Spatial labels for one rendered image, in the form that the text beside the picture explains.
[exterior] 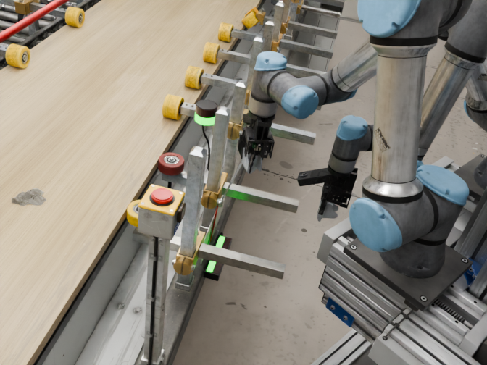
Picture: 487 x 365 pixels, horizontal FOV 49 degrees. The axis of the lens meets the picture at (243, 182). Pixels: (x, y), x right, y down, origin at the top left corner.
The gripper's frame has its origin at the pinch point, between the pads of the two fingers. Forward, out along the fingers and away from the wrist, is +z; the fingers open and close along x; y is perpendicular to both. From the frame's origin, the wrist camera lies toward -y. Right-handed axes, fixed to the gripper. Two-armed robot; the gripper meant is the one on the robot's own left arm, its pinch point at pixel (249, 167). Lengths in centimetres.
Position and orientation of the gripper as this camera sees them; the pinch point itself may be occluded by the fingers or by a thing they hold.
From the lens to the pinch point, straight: 151.4
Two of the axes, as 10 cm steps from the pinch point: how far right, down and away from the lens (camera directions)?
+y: 1.3, 6.2, -7.8
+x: 9.8, 0.3, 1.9
